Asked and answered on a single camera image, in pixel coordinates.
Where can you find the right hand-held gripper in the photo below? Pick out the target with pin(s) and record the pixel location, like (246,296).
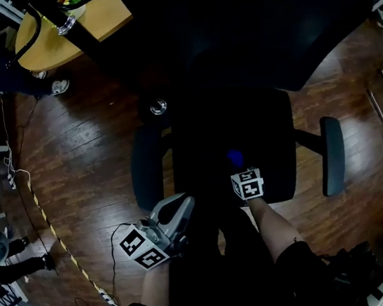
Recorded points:
(249,184)

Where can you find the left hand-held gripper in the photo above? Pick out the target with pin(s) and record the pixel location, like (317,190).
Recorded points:
(147,241)

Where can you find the blue cloth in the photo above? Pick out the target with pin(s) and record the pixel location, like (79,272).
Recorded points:
(235,156)

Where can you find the black chair seat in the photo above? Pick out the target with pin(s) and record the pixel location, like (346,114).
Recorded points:
(244,123)

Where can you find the person's right forearm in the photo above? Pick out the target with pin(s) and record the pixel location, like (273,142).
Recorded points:
(273,229)

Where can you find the person's left forearm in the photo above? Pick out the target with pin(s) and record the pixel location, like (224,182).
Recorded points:
(156,284)

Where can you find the black chair armrest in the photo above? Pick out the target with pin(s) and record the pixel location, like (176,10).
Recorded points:
(332,155)
(145,166)

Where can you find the chrome round chair knob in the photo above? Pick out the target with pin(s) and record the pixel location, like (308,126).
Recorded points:
(158,107)

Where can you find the yellow black striped floor strip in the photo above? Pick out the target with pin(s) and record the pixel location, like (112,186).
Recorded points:
(61,243)

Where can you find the person's black clothing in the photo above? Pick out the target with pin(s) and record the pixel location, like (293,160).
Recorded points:
(224,285)

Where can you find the white power strip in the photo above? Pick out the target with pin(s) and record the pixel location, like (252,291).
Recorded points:
(11,179)

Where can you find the round wooden table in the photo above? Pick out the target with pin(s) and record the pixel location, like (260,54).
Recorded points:
(102,20)

